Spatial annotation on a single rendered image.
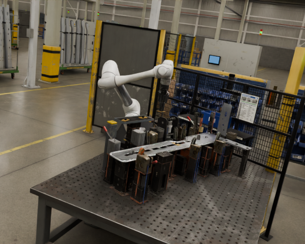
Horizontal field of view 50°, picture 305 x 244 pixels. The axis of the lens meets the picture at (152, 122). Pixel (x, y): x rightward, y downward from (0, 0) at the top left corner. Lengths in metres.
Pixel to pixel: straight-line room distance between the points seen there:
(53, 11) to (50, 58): 1.35
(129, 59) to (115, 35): 0.47
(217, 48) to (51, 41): 4.90
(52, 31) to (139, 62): 5.38
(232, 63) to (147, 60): 4.83
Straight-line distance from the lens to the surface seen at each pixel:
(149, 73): 2.78
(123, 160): 2.46
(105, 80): 3.03
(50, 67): 10.53
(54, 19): 10.49
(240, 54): 9.89
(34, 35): 9.60
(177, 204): 2.61
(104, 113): 5.97
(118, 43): 5.71
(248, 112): 3.71
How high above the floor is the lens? 1.93
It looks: 15 degrees down
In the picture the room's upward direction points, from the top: 9 degrees clockwise
